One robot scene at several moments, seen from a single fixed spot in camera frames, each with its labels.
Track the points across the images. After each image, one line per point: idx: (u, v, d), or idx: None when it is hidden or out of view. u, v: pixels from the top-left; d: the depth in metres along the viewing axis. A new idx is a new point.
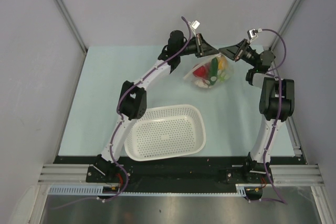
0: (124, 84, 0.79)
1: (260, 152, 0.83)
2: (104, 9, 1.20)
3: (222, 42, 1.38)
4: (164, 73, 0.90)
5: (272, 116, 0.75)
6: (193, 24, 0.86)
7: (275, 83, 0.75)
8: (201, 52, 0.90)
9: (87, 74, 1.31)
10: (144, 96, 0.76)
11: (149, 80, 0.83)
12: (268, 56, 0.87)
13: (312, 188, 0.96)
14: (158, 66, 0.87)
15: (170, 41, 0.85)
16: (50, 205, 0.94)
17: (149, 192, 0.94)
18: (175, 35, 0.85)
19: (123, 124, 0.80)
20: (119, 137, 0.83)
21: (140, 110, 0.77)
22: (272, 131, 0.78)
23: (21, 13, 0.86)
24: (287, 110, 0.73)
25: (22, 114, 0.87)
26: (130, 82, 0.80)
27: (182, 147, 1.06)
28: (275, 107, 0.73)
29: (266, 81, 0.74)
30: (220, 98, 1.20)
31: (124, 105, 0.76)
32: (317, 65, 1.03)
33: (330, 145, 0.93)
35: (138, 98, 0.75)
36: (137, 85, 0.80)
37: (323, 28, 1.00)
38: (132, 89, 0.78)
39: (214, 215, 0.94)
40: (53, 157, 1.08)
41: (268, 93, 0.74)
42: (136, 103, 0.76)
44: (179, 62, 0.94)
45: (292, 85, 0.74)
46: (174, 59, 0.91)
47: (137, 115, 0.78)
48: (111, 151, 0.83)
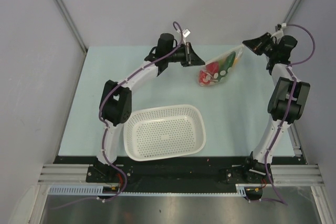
0: (106, 84, 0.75)
1: (262, 152, 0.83)
2: (104, 9, 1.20)
3: (222, 42, 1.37)
4: (151, 74, 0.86)
5: (279, 117, 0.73)
6: (185, 33, 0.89)
7: (290, 83, 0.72)
8: (189, 61, 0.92)
9: (86, 74, 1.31)
10: (129, 96, 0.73)
11: (134, 80, 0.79)
12: (286, 38, 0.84)
13: (312, 188, 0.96)
14: (145, 67, 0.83)
15: (160, 41, 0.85)
16: (50, 205, 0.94)
17: (149, 192, 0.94)
18: (166, 36, 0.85)
19: (109, 130, 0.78)
20: (111, 141, 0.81)
21: (124, 113, 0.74)
22: (277, 132, 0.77)
23: (21, 13, 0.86)
24: (295, 113, 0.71)
25: (23, 115, 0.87)
26: (113, 82, 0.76)
27: (182, 146, 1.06)
28: (282, 108, 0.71)
29: (281, 81, 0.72)
30: (220, 98, 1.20)
31: (106, 109, 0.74)
32: (317, 65, 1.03)
33: (330, 145, 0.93)
35: (123, 99, 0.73)
36: (121, 85, 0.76)
37: (323, 28, 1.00)
38: (115, 91, 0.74)
39: (214, 215, 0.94)
40: (54, 157, 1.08)
41: (279, 93, 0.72)
42: (120, 106, 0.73)
44: (167, 65, 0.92)
45: (307, 89, 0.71)
46: (161, 61, 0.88)
47: (121, 119, 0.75)
48: (105, 156, 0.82)
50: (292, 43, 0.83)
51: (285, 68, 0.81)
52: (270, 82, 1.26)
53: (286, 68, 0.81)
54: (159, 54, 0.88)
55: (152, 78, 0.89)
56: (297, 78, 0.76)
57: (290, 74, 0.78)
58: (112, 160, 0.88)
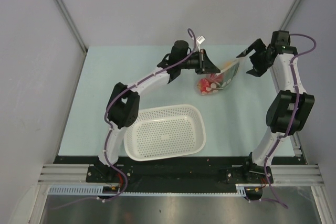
0: (115, 86, 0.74)
1: (262, 157, 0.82)
2: (104, 9, 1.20)
3: (222, 42, 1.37)
4: (163, 81, 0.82)
5: (279, 130, 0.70)
6: (199, 40, 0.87)
7: (291, 96, 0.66)
8: (203, 68, 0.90)
9: (87, 74, 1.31)
10: (136, 102, 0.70)
11: (144, 85, 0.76)
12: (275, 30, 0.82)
13: (311, 188, 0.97)
14: (157, 73, 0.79)
15: (175, 49, 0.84)
16: (50, 205, 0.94)
17: (149, 193, 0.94)
18: (180, 43, 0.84)
19: (113, 132, 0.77)
20: (113, 144, 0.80)
21: (130, 117, 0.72)
22: (276, 142, 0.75)
23: (21, 13, 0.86)
24: (297, 126, 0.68)
25: (23, 115, 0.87)
26: (123, 84, 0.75)
27: (182, 146, 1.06)
28: (284, 121, 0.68)
29: (282, 95, 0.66)
30: (220, 98, 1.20)
31: (113, 110, 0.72)
32: (317, 65, 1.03)
33: (330, 145, 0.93)
35: (129, 105, 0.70)
36: (130, 88, 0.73)
37: (324, 28, 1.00)
38: (124, 94, 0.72)
39: (214, 215, 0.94)
40: (54, 157, 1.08)
41: (280, 108, 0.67)
42: (126, 109, 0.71)
44: (178, 73, 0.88)
45: (311, 103, 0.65)
46: (174, 68, 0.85)
47: (126, 123, 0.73)
48: (106, 157, 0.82)
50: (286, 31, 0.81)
51: (289, 64, 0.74)
52: (270, 82, 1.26)
53: (289, 65, 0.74)
54: (172, 61, 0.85)
55: (163, 85, 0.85)
56: (301, 87, 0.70)
57: (295, 81, 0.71)
58: (112, 161, 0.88)
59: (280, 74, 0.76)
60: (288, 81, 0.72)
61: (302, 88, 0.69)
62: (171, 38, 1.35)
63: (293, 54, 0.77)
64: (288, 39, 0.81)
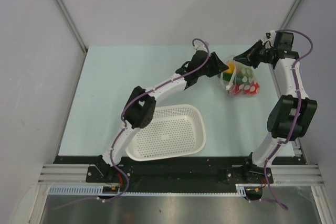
0: (135, 89, 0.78)
1: (262, 160, 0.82)
2: (104, 8, 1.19)
3: (222, 42, 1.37)
4: (178, 87, 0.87)
5: (281, 136, 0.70)
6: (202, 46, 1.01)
7: (294, 101, 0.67)
8: (220, 68, 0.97)
9: (87, 74, 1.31)
10: (153, 106, 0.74)
11: (161, 90, 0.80)
12: (280, 31, 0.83)
13: (311, 187, 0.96)
14: (174, 80, 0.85)
15: (195, 57, 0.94)
16: (50, 205, 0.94)
17: (149, 192, 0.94)
18: (199, 53, 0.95)
19: (126, 131, 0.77)
20: (121, 144, 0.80)
21: (145, 120, 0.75)
22: (277, 147, 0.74)
23: (21, 14, 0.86)
24: (298, 131, 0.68)
25: (23, 115, 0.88)
26: (142, 88, 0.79)
27: (182, 146, 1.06)
28: (286, 127, 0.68)
29: (284, 100, 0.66)
30: (220, 98, 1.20)
31: (130, 111, 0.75)
32: (318, 65, 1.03)
33: (331, 145, 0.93)
35: (146, 107, 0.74)
36: (148, 93, 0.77)
37: (325, 28, 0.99)
38: (142, 97, 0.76)
39: (214, 215, 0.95)
40: (54, 157, 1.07)
41: (281, 113, 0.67)
42: (143, 112, 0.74)
44: (196, 80, 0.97)
45: (314, 108, 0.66)
46: (191, 76, 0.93)
47: (140, 125, 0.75)
48: (111, 156, 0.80)
50: (290, 34, 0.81)
51: (291, 69, 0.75)
52: (269, 83, 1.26)
53: (291, 70, 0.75)
54: (191, 68, 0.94)
55: (179, 91, 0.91)
56: (303, 92, 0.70)
57: (296, 85, 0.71)
58: (115, 161, 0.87)
59: (282, 78, 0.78)
60: (290, 85, 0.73)
61: (304, 93, 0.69)
62: (171, 38, 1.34)
63: (294, 59, 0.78)
64: (292, 42, 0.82)
